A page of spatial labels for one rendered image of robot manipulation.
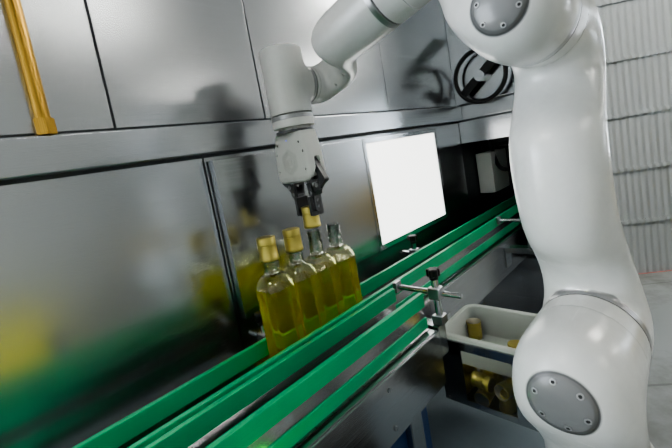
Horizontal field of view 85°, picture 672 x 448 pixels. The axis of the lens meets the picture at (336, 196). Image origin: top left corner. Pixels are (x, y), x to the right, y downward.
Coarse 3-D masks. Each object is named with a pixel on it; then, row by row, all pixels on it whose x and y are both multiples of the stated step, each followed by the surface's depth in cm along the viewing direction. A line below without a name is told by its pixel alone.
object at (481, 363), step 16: (448, 352) 85; (464, 352) 82; (480, 352) 79; (496, 352) 77; (448, 368) 86; (464, 368) 83; (480, 368) 80; (496, 368) 78; (448, 384) 87; (464, 384) 84; (480, 384) 81; (496, 384) 78; (464, 400) 85; (480, 400) 82; (496, 400) 79; (512, 400) 77; (512, 416) 77
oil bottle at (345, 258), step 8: (328, 248) 80; (336, 248) 79; (344, 248) 79; (336, 256) 78; (344, 256) 78; (352, 256) 80; (344, 264) 78; (352, 264) 80; (344, 272) 78; (352, 272) 80; (344, 280) 78; (352, 280) 80; (344, 288) 78; (352, 288) 80; (360, 288) 82; (344, 296) 78; (352, 296) 80; (360, 296) 81; (344, 304) 79; (352, 304) 79
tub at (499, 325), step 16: (448, 320) 90; (464, 320) 94; (496, 320) 92; (512, 320) 89; (528, 320) 87; (448, 336) 84; (464, 336) 93; (496, 336) 92; (512, 336) 90; (512, 352) 74
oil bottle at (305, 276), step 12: (300, 264) 71; (300, 276) 70; (312, 276) 72; (300, 288) 69; (312, 288) 71; (300, 300) 70; (312, 300) 71; (300, 312) 70; (312, 312) 71; (324, 312) 73; (312, 324) 71
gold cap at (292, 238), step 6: (288, 228) 72; (294, 228) 71; (288, 234) 70; (294, 234) 70; (300, 234) 72; (288, 240) 70; (294, 240) 70; (300, 240) 71; (288, 246) 71; (294, 246) 70; (300, 246) 71; (288, 252) 71; (294, 252) 70
